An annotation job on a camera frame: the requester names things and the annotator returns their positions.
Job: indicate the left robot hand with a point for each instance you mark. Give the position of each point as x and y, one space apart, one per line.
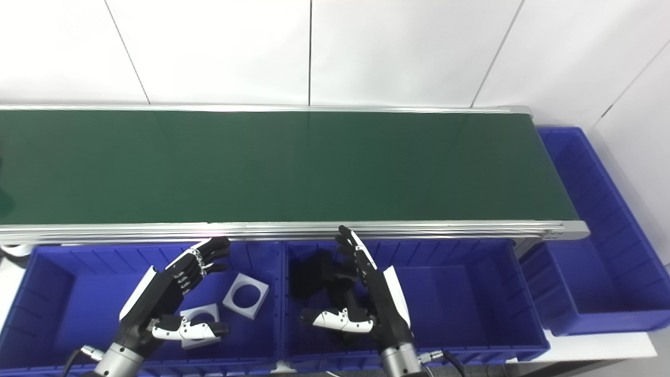
157 298

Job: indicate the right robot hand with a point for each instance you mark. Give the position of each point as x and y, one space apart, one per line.
384 303

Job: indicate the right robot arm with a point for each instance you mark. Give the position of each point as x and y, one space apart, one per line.
400 362

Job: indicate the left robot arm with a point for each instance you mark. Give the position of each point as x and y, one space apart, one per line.
118 362

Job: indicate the white square part with hole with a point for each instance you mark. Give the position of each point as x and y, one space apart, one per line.
233 298
201 312

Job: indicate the blue bin with black parts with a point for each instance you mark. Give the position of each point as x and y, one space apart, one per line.
460 293

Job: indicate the black cylinder block part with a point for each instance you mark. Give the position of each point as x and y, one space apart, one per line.
314 272

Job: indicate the blue bin with white parts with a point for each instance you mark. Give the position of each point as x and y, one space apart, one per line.
68 293

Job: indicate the green conveyor belt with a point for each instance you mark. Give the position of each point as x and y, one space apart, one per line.
261 167
261 231

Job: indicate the empty blue bin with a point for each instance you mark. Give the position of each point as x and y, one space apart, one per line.
602 283

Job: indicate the white round object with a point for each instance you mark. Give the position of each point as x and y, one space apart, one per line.
15 250

